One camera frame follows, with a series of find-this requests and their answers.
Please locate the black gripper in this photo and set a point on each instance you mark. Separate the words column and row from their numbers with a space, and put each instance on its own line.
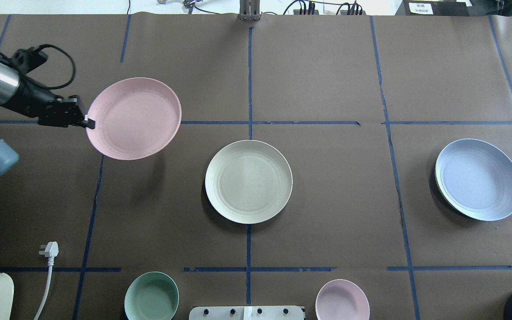
column 28, row 97

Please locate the pink plate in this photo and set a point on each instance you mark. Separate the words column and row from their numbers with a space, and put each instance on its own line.
column 134, row 118

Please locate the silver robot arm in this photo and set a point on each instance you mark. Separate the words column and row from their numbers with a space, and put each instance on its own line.
column 13, row 69

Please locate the cream plate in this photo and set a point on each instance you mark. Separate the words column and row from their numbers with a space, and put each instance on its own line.
column 248, row 181

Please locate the green bowl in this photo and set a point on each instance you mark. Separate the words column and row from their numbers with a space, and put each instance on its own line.
column 152, row 296

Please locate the pink bowl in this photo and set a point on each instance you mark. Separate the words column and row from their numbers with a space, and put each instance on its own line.
column 341, row 299

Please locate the black box with white label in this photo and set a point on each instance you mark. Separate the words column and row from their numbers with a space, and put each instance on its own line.
column 431, row 8

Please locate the light blue plate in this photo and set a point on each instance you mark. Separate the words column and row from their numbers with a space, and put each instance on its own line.
column 475, row 178

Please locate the aluminium frame post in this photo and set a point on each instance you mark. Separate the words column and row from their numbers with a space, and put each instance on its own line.
column 249, row 10

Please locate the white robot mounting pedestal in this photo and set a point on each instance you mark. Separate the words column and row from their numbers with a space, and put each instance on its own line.
column 274, row 312

